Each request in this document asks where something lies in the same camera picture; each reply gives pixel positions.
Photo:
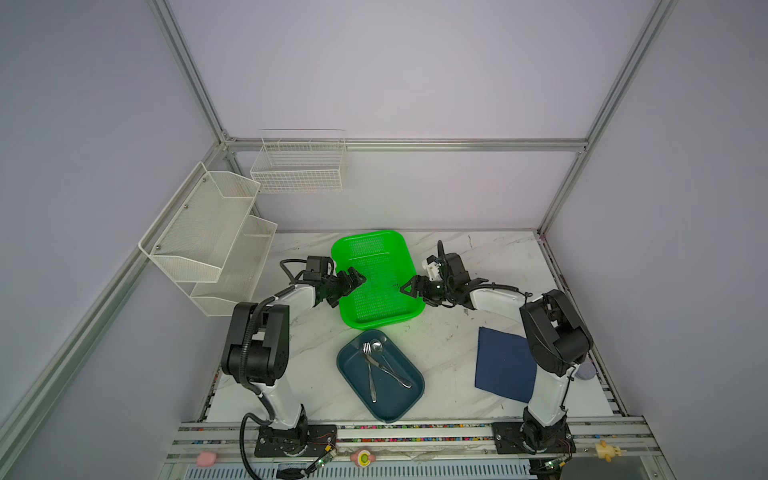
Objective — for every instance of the white wire wall basket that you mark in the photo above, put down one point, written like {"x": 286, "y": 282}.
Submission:
{"x": 293, "y": 161}

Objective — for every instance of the green plastic perforated basket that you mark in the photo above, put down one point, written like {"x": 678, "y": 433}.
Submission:
{"x": 383, "y": 258}

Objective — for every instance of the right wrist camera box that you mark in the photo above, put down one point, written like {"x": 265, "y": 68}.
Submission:
{"x": 445, "y": 267}

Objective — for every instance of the yellow duck toy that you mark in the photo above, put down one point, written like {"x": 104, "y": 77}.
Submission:
{"x": 607, "y": 452}

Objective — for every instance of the yellow pink round toy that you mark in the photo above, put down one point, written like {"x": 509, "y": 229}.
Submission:
{"x": 363, "y": 458}

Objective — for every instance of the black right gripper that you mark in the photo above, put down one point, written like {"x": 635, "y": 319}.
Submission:
{"x": 416, "y": 282}

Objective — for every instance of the aluminium front rail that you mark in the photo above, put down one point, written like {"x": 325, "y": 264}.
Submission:
{"x": 426, "y": 449}

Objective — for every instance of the silver spoon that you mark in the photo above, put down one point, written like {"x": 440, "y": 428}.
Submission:
{"x": 377, "y": 348}

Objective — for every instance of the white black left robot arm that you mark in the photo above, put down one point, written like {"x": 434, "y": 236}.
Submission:
{"x": 257, "y": 346}

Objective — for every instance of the aluminium frame post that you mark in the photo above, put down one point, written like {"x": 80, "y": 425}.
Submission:
{"x": 172, "y": 32}

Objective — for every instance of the dark teal plastic tray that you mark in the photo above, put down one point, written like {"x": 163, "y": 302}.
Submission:
{"x": 394, "y": 401}

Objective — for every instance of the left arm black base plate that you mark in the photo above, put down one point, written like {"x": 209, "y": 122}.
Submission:
{"x": 308, "y": 441}

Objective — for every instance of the pink toy on rail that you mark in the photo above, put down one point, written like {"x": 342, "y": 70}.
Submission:
{"x": 206, "y": 459}

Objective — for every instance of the dark blue paper napkin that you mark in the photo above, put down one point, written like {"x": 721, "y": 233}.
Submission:
{"x": 504, "y": 365}

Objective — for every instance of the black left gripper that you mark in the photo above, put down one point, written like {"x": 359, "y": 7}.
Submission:
{"x": 347, "y": 286}

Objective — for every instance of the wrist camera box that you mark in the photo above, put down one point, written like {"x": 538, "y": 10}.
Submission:
{"x": 318, "y": 267}
{"x": 445, "y": 267}

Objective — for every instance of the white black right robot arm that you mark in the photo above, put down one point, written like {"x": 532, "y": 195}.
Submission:
{"x": 557, "y": 338}

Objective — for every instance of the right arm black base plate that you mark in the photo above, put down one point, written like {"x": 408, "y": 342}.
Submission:
{"x": 529, "y": 437}

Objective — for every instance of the silver fork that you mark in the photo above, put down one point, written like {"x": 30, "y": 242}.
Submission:
{"x": 370, "y": 375}

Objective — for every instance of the silver table knife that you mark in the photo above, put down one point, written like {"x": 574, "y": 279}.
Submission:
{"x": 371, "y": 361}

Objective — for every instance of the white mesh wall shelf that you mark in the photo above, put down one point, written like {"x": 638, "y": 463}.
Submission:
{"x": 210, "y": 242}

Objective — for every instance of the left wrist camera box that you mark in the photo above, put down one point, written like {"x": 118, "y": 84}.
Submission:
{"x": 318, "y": 267}

